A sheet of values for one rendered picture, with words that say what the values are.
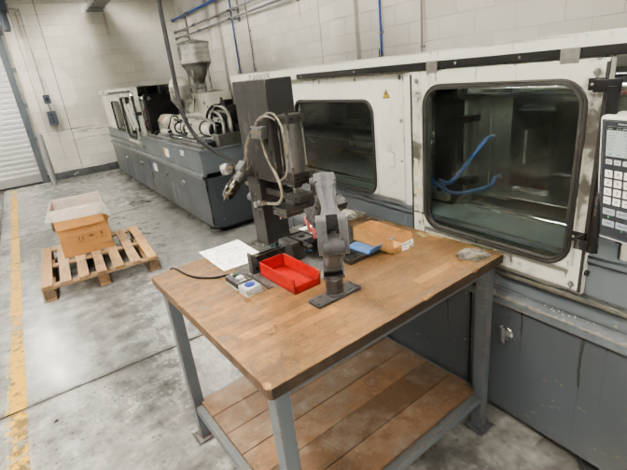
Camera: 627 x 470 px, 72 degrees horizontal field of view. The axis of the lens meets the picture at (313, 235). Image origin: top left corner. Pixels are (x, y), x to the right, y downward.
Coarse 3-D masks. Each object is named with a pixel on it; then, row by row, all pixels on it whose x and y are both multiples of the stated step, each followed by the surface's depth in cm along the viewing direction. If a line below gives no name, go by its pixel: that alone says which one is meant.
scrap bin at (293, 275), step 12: (264, 264) 176; (276, 264) 180; (288, 264) 179; (300, 264) 171; (264, 276) 174; (276, 276) 166; (288, 276) 172; (300, 276) 171; (312, 276) 167; (288, 288) 160; (300, 288) 159
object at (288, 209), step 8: (272, 192) 193; (288, 192) 190; (296, 192) 182; (304, 192) 183; (312, 192) 181; (288, 200) 183; (296, 200) 179; (304, 200) 179; (312, 200) 184; (280, 208) 179; (288, 208) 178; (296, 208) 179; (304, 208) 182; (280, 216) 185; (288, 216) 178
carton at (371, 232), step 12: (360, 228) 201; (372, 228) 204; (384, 228) 198; (396, 228) 192; (360, 240) 196; (372, 240) 189; (384, 240) 183; (396, 240) 194; (408, 240) 188; (384, 252) 185; (396, 252) 182
